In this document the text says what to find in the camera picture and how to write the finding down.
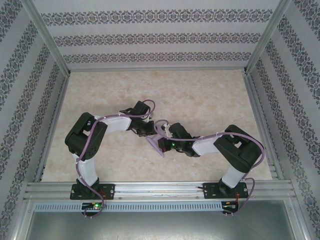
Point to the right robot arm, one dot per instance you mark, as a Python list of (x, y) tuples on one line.
[(240, 150)]

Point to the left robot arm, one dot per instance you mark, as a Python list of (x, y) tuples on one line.
[(82, 140)]

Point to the grey metal sheet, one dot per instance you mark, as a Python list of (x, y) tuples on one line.
[(160, 225)]

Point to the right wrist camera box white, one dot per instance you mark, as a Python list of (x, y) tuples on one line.
[(165, 126)]

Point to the grey wall base strip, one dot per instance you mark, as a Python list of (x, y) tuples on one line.
[(157, 69)]

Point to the aluminium mounting rail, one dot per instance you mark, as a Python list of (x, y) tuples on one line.
[(162, 187)]

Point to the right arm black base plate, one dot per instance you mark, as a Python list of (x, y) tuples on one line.
[(208, 191)]

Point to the aluminium table side rail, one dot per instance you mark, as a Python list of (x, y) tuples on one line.
[(53, 125), (262, 125)]

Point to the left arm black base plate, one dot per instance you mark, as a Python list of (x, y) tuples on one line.
[(110, 192)]

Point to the aluminium frame post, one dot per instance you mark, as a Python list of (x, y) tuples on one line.
[(47, 37), (268, 35)]

